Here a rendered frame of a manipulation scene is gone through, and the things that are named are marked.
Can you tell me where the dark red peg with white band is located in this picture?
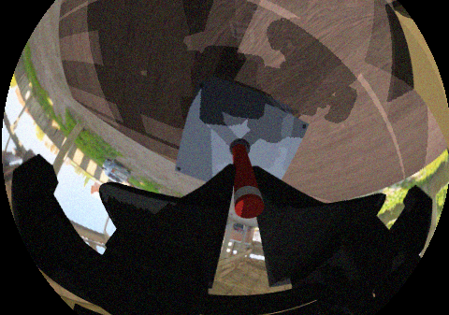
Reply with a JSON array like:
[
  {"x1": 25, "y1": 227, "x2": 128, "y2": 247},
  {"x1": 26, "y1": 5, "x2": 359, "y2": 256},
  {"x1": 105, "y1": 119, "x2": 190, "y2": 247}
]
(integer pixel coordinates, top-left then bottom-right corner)
[{"x1": 233, "y1": 143, "x2": 265, "y2": 219}]

